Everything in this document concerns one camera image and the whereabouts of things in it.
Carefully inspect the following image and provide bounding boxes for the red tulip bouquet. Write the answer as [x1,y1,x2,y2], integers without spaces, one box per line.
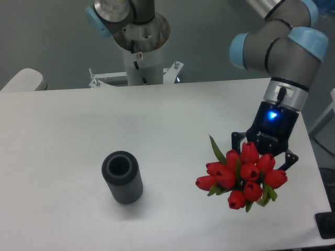
[195,136,288,212]

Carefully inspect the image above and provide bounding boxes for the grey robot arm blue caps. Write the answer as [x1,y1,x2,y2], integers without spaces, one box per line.
[85,1,328,170]

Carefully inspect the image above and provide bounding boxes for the beige chair back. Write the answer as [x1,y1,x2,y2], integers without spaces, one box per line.
[1,68,48,93]

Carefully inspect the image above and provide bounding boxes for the dark grey ribbed vase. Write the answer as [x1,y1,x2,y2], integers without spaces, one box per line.
[102,151,143,204]

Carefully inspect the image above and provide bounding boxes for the white furniture at right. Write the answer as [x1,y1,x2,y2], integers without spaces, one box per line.
[308,88,335,147]

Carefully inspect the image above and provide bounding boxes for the white pedestal base frame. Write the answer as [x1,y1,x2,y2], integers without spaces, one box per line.
[88,60,184,88]

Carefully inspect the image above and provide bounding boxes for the black device at table edge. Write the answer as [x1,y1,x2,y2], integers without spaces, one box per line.
[315,212,334,239]

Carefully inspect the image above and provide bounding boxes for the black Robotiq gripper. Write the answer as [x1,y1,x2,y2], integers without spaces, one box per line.
[231,101,299,171]

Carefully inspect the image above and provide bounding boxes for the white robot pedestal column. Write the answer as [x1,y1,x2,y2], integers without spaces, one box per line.
[113,12,171,86]

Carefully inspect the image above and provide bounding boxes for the black pedestal cable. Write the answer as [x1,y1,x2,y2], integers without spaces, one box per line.
[130,39,149,86]

